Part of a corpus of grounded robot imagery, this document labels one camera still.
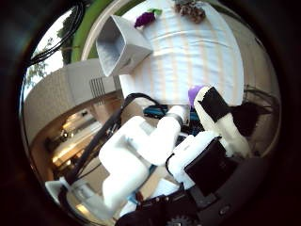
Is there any grey fabric container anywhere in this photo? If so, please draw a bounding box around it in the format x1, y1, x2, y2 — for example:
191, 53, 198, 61
95, 14, 154, 78

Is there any purple grape plush toy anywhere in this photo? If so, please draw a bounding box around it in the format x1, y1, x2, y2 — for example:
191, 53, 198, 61
134, 8, 164, 29

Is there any purple plush with white dots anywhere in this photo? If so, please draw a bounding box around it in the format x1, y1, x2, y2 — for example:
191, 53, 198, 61
187, 84, 206, 109

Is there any teal cable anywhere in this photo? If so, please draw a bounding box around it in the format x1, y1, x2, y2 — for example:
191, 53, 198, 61
143, 105, 169, 120

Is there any metal railing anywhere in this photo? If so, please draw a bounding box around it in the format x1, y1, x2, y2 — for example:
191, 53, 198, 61
88, 76, 108, 101

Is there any black cable bundle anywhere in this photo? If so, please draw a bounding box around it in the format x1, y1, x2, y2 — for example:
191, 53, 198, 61
29, 1, 87, 66

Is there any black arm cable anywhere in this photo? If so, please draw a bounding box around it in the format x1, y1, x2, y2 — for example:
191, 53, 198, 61
64, 92, 162, 186

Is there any leopard print plush toy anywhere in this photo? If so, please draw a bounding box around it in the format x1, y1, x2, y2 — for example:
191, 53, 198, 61
173, 0, 207, 24

